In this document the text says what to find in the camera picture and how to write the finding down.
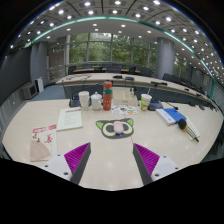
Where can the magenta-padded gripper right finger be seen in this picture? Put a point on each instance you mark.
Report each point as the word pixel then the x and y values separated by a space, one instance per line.
pixel 163 165

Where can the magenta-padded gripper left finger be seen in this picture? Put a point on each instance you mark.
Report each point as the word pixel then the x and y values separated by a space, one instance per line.
pixel 60 165

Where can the pink computer mouse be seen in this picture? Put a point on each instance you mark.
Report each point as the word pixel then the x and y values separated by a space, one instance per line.
pixel 118 127

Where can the black cat-face mouse pad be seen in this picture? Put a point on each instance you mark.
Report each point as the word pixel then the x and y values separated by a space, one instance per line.
pixel 107 129

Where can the red and white magazine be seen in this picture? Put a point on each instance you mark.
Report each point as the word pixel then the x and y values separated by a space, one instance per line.
pixel 45 140

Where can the black handheld microphone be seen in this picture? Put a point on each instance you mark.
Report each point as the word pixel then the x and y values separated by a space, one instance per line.
pixel 182 124

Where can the white paper booklet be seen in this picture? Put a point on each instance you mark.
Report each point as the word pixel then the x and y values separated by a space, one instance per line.
pixel 70 118

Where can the blue and white book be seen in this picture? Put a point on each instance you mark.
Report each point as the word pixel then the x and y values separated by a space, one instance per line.
pixel 170 116

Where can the black conference microphone unit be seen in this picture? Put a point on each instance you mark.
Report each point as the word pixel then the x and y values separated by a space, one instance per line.
pixel 74 102
pixel 155 106

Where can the white and green paper cup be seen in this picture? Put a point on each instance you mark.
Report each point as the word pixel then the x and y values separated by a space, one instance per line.
pixel 145 102

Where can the colourful sticker sheet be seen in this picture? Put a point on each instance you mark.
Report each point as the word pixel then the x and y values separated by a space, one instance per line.
pixel 124 110

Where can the stack of white paper cups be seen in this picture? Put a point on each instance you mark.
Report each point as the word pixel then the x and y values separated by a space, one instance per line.
pixel 84 100

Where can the white lidded mug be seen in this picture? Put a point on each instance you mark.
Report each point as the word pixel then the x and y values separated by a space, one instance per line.
pixel 96 102

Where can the beige desk organiser box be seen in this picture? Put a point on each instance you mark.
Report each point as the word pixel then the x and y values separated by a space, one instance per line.
pixel 124 97

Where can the red bottle with green band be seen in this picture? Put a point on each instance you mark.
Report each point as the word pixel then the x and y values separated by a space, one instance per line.
pixel 107 98

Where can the white standing board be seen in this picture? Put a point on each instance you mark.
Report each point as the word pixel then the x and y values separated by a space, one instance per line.
pixel 40 85

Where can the long curved conference desk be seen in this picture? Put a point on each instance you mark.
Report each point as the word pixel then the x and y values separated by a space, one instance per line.
pixel 140 80

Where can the dark office chairs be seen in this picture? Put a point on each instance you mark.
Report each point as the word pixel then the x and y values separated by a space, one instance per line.
pixel 145 71

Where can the ceiling lights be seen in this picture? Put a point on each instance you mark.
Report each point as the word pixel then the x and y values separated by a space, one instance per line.
pixel 87 4

